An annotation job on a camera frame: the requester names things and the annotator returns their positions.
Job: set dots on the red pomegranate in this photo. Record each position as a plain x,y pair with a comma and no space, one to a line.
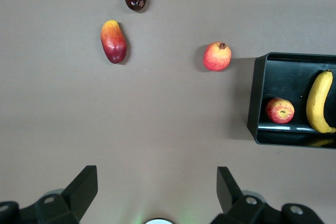
216,57

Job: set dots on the red yellow mango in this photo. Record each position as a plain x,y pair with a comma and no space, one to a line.
114,43

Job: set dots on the brown table mat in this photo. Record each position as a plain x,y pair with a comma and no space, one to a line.
157,116

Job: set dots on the black plastic box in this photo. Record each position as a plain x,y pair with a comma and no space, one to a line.
288,82

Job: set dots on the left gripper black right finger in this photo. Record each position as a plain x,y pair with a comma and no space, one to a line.
236,208

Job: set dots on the yellow banana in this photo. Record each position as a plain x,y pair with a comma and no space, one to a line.
316,103

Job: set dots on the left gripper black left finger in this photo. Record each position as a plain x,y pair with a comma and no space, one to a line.
76,197

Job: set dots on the red yellow apple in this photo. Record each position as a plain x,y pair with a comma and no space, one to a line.
279,111

